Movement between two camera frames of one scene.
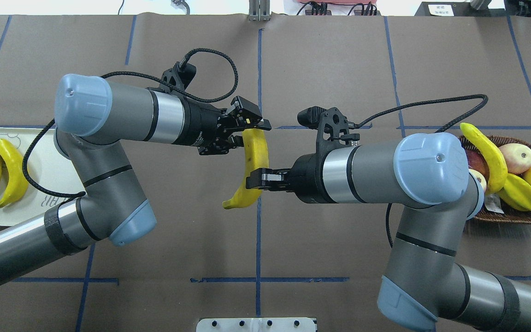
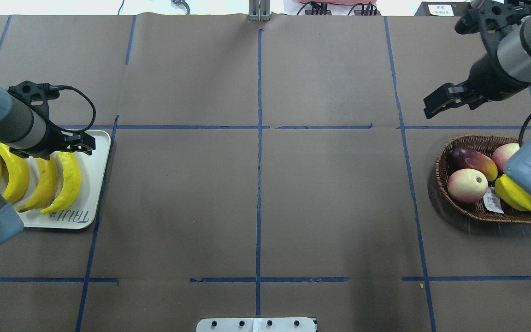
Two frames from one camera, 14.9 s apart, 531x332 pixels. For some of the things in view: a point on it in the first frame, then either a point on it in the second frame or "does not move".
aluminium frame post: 259,10 does not move
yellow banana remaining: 500,167 -> 71,185
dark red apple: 476,161 does not move
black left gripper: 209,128 -> 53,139
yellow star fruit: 519,193 does not move
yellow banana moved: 19,183 does not move
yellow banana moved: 257,157 -> 46,187
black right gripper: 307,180 -> 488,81
